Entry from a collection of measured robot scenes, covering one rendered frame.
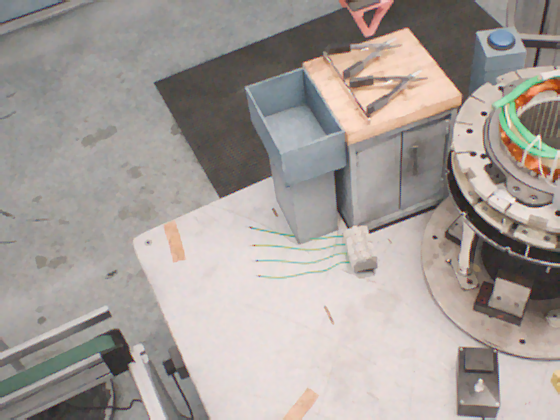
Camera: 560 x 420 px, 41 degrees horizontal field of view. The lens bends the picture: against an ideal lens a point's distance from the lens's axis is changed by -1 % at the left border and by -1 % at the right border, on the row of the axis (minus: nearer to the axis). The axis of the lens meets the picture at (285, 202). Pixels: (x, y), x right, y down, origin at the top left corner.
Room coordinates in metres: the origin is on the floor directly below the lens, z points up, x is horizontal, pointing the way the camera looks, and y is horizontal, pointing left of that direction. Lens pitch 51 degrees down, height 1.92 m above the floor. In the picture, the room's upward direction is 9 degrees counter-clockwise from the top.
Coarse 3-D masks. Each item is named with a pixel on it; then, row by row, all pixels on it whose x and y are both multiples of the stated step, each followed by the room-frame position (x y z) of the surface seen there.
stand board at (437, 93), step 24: (408, 48) 0.97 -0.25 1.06; (312, 72) 0.95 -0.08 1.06; (360, 72) 0.93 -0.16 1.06; (384, 72) 0.92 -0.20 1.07; (408, 72) 0.91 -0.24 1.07; (432, 72) 0.90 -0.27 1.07; (336, 96) 0.88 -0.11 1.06; (360, 96) 0.87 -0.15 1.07; (408, 96) 0.86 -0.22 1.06; (432, 96) 0.85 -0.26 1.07; (456, 96) 0.84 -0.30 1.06; (360, 120) 0.82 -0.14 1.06; (384, 120) 0.81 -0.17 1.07; (408, 120) 0.82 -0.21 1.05
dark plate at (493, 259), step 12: (492, 252) 0.72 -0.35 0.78; (504, 252) 0.72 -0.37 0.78; (492, 264) 0.70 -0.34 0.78; (504, 264) 0.69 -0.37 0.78; (516, 264) 0.69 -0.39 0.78; (528, 264) 0.68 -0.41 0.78; (492, 276) 0.67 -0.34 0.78; (528, 276) 0.66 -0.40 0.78; (540, 276) 0.66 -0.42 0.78; (552, 276) 0.65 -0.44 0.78; (540, 288) 0.63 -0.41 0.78; (552, 288) 0.63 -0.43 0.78
